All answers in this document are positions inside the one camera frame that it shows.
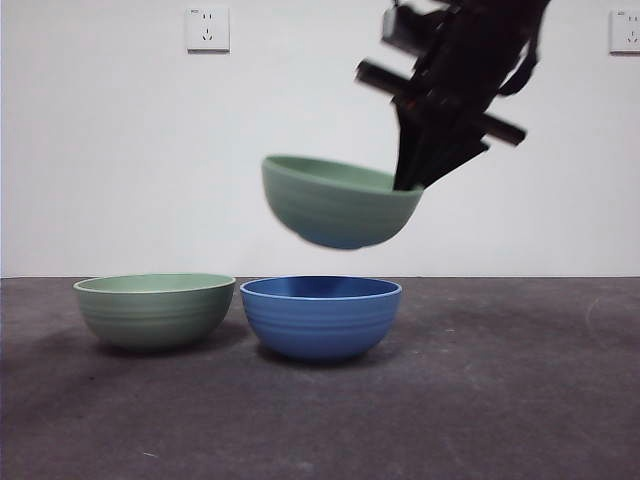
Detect green ribbed bowl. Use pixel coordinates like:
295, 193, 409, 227
260, 154, 425, 250
72, 272, 237, 351

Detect blue ribbed bowl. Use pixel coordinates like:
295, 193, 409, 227
239, 275, 403, 363

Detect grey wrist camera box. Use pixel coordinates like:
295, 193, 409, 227
380, 2, 436, 54

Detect black cable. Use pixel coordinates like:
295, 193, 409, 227
497, 42, 542, 97

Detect white wall socket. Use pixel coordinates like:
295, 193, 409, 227
186, 6, 231, 55
608, 10, 640, 56

